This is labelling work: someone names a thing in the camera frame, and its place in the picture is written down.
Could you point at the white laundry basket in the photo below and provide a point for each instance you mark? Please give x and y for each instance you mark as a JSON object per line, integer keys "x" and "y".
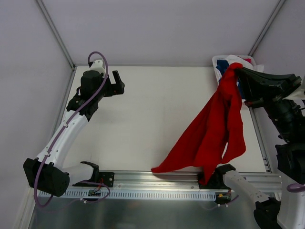
{"x": 221, "y": 57}

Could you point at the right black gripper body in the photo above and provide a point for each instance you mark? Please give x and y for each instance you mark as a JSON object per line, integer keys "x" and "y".
{"x": 282, "y": 86}

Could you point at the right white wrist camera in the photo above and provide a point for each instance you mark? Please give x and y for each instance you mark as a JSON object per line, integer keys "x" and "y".
{"x": 299, "y": 93}

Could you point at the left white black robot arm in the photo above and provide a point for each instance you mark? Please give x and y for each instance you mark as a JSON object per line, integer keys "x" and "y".
{"x": 79, "y": 112}

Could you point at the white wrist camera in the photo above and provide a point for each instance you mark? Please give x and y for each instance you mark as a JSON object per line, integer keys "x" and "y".
{"x": 99, "y": 66}
{"x": 299, "y": 93}

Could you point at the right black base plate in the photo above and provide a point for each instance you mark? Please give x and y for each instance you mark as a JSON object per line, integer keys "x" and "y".
{"x": 214, "y": 182}

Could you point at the white t shirt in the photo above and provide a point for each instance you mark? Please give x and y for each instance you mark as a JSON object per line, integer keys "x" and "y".
{"x": 235, "y": 59}

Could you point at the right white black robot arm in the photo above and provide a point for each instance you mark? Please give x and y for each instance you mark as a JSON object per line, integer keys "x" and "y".
{"x": 289, "y": 211}

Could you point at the white slotted cable duct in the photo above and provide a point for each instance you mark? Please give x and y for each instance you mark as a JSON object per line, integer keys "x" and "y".
{"x": 141, "y": 194}

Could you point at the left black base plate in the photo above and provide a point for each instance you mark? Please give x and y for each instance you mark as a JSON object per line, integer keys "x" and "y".
{"x": 106, "y": 178}

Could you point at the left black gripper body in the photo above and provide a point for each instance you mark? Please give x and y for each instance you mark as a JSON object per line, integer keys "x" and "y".
{"x": 112, "y": 87}

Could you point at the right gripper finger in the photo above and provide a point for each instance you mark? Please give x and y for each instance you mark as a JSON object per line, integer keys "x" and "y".
{"x": 248, "y": 74}
{"x": 252, "y": 90}

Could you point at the aluminium mounting rail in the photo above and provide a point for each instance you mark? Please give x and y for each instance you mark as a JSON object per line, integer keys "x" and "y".
{"x": 155, "y": 177}

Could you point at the blue t shirt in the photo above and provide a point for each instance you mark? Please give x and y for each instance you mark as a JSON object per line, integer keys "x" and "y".
{"x": 221, "y": 66}

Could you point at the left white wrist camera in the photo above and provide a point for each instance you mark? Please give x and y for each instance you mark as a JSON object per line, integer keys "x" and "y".
{"x": 99, "y": 66}

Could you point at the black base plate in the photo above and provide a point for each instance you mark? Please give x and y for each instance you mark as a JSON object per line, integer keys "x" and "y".
{"x": 106, "y": 178}
{"x": 214, "y": 182}

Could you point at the red t shirt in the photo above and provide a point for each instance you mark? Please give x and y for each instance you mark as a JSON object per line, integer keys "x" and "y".
{"x": 215, "y": 136}

